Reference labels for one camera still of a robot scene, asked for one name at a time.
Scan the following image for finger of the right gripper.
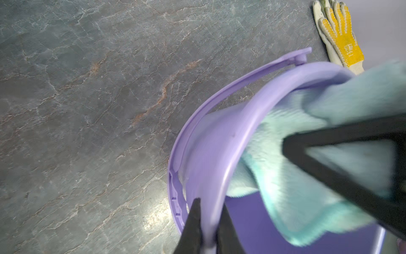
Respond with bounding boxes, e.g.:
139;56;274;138
282;114;406;239

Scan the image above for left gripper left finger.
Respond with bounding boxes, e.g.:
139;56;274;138
173;198;203;254

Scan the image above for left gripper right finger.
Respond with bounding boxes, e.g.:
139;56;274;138
216;204;246;254

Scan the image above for light green microfiber cloth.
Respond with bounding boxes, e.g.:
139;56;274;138
226;61;406;246

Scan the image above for purple plastic bucket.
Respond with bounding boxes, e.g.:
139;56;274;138
168;48;390;254

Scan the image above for yellow white work gloves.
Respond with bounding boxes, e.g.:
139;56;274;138
313;1;364;75

